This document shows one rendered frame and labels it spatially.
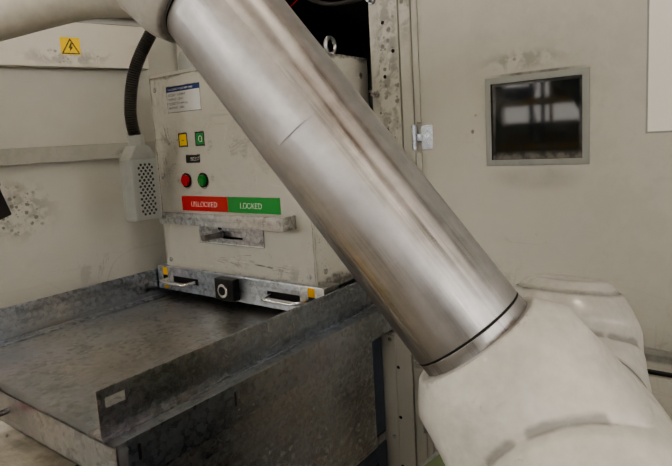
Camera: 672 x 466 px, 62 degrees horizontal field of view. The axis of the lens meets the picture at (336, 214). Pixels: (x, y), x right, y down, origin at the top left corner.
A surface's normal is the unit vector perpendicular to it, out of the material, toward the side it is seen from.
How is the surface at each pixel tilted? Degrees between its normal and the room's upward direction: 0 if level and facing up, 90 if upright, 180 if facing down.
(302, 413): 90
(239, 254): 90
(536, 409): 66
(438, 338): 95
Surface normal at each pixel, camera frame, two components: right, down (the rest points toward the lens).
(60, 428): -0.60, 0.14
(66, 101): 0.61, 0.07
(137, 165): 0.80, 0.04
